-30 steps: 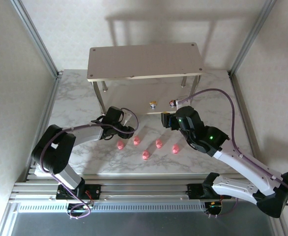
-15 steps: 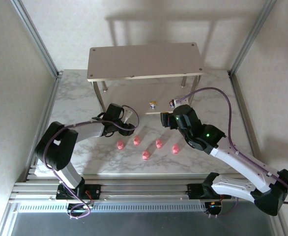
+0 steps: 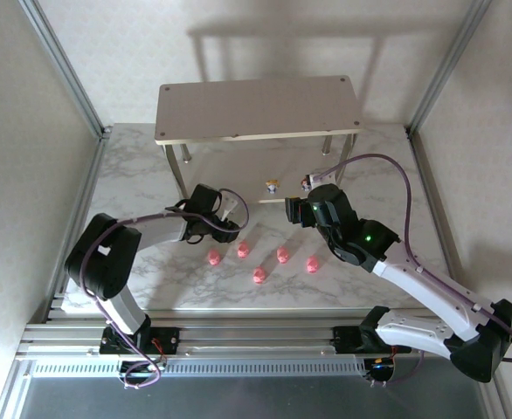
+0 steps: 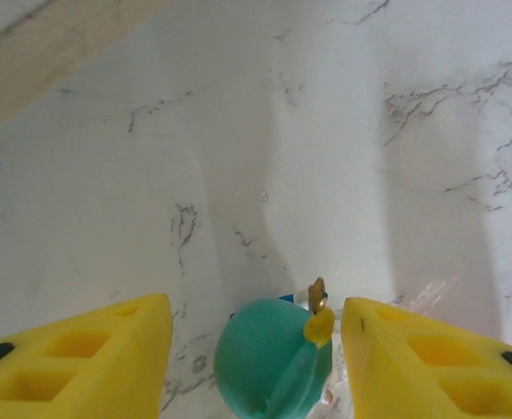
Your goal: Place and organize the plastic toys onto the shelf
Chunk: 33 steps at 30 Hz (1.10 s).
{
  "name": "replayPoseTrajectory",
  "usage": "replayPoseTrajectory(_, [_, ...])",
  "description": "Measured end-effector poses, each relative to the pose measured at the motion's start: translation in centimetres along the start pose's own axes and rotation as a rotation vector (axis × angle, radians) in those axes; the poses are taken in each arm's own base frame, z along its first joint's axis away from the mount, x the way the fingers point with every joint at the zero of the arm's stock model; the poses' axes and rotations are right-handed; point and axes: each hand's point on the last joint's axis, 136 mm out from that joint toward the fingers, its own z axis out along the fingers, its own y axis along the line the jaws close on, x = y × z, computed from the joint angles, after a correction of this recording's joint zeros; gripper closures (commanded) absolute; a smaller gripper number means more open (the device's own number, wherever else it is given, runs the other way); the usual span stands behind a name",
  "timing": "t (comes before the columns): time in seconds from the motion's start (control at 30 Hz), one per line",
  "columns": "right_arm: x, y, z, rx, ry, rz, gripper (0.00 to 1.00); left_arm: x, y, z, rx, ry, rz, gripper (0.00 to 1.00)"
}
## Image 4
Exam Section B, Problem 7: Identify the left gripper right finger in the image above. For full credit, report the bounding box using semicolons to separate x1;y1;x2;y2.
341;296;512;419

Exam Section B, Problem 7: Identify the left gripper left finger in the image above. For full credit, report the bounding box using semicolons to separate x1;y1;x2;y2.
0;292;173;419

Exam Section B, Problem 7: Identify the teal-haired toy figurine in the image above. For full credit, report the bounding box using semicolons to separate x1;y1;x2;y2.
213;276;336;419

